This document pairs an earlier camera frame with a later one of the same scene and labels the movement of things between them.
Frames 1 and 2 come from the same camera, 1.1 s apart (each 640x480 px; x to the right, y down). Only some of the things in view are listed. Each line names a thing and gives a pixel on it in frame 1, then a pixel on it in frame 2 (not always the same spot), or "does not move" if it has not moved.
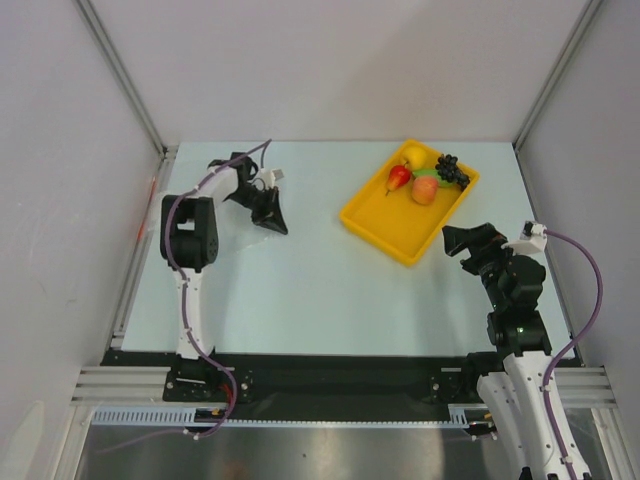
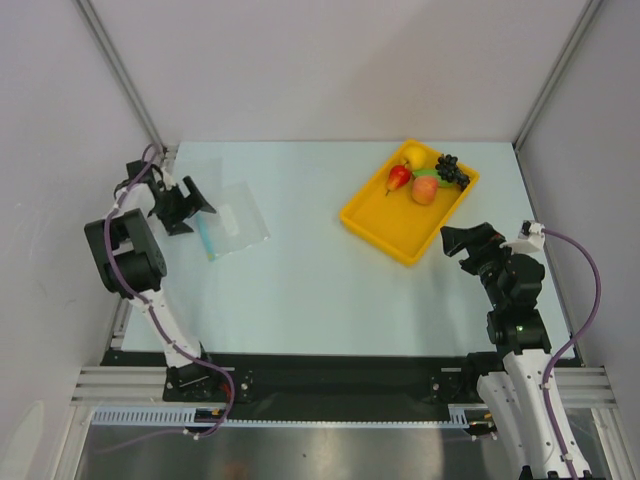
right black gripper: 481,248 does not move
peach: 424,189 does not move
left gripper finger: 262,210 -> 198,202
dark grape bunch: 448,170 does not move
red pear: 398,176 does not move
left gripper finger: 274,220 -> 178,228
